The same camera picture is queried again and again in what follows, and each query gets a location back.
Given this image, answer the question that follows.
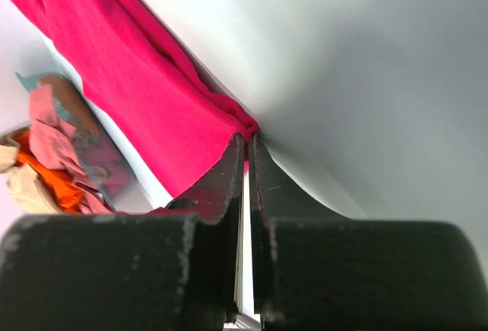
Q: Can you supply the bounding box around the salmon pink t-shirt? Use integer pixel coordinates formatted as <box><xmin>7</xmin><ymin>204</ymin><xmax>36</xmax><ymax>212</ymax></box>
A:
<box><xmin>28</xmin><ymin>78</ymin><xmax>114</xmax><ymax>214</ymax></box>

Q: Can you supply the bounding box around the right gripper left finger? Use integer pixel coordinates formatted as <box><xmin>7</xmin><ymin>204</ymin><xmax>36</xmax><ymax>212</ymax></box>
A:
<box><xmin>1</xmin><ymin>134</ymin><xmax>245</xmax><ymax>330</ymax></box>

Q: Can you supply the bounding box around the magenta red t-shirt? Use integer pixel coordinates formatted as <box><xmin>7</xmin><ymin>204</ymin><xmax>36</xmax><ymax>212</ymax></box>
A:
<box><xmin>11</xmin><ymin>0</ymin><xmax>258</xmax><ymax>208</ymax></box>

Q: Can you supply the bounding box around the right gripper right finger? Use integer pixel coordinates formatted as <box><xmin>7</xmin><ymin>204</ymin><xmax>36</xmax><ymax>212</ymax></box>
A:
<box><xmin>249</xmin><ymin>136</ymin><xmax>487</xmax><ymax>330</ymax></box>

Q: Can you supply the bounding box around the blue plastic laundry basket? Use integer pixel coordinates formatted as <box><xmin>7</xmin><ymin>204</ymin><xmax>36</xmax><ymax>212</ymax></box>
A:
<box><xmin>16</xmin><ymin>73</ymin><xmax>135</xmax><ymax>214</ymax></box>

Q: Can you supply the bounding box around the orange t-shirt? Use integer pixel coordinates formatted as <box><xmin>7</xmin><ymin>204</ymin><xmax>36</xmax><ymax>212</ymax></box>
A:
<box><xmin>13</xmin><ymin>129</ymin><xmax>85</xmax><ymax>214</ymax></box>

